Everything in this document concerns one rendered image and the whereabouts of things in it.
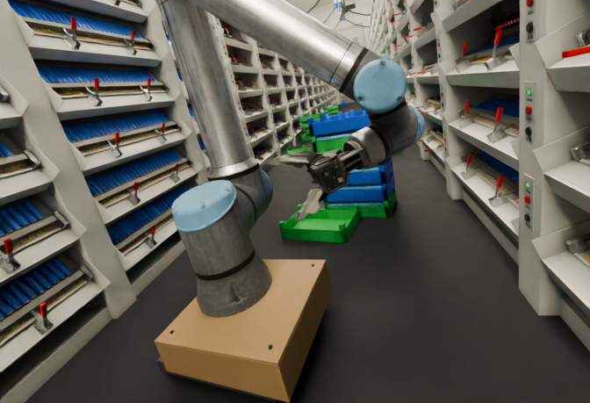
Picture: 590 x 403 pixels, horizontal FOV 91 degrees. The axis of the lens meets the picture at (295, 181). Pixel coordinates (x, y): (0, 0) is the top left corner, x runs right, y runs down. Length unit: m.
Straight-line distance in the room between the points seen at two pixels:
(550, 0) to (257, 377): 0.83
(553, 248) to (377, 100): 0.49
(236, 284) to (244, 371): 0.17
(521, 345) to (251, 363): 0.56
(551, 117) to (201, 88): 0.73
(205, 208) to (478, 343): 0.66
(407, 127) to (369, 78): 0.21
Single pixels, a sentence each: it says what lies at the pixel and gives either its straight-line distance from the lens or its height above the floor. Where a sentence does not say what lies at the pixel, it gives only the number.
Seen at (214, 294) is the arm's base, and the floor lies 0.20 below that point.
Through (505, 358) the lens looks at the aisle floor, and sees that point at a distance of 0.81.
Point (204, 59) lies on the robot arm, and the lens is 0.80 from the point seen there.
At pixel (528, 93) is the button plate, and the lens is 0.75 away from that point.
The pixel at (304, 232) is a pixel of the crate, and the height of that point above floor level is 0.04.
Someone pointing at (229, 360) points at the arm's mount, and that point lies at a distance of 0.67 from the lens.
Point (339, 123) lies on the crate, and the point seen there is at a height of 0.44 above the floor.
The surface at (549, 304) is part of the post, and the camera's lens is 0.91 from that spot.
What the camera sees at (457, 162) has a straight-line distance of 1.44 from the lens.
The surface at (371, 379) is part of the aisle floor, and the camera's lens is 0.75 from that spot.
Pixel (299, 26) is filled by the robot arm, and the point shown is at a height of 0.70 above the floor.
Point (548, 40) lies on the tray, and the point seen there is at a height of 0.58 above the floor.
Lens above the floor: 0.59
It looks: 16 degrees down
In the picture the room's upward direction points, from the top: 13 degrees counter-clockwise
